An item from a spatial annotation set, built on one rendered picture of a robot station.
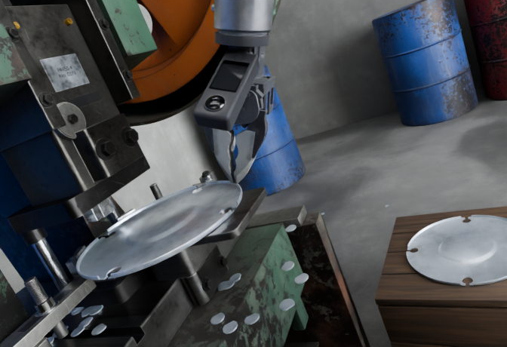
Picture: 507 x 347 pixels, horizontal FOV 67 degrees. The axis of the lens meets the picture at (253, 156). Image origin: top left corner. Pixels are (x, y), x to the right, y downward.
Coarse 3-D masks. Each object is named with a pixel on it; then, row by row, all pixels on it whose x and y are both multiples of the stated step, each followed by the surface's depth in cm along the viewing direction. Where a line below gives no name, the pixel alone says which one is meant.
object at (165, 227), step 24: (192, 192) 76; (216, 192) 70; (240, 192) 63; (144, 216) 73; (168, 216) 65; (192, 216) 62; (216, 216) 58; (96, 240) 69; (120, 240) 65; (144, 240) 59; (168, 240) 57; (192, 240) 52; (96, 264) 59; (120, 264) 55; (144, 264) 51
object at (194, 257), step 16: (256, 192) 62; (240, 208) 58; (256, 208) 58; (224, 224) 55; (240, 224) 53; (208, 240) 54; (224, 240) 53; (176, 256) 60; (192, 256) 61; (208, 256) 65; (160, 272) 62; (176, 272) 61; (192, 272) 61; (208, 272) 64; (224, 272) 68; (192, 288) 61; (208, 288) 62
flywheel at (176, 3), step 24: (144, 0) 91; (168, 0) 89; (192, 0) 87; (168, 24) 91; (192, 24) 89; (168, 48) 93; (192, 48) 87; (216, 48) 85; (144, 72) 96; (168, 72) 92; (192, 72) 89; (144, 96) 96
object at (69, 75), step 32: (32, 32) 56; (64, 32) 62; (64, 64) 60; (96, 64) 66; (64, 96) 59; (96, 96) 64; (64, 128) 56; (96, 128) 59; (128, 128) 64; (32, 160) 59; (64, 160) 57; (96, 160) 58; (128, 160) 63; (32, 192) 62; (64, 192) 59
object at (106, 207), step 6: (108, 198) 69; (102, 204) 67; (108, 204) 68; (90, 210) 66; (96, 210) 67; (102, 210) 67; (108, 210) 68; (90, 216) 67; (96, 216) 66; (102, 216) 67; (90, 222) 67
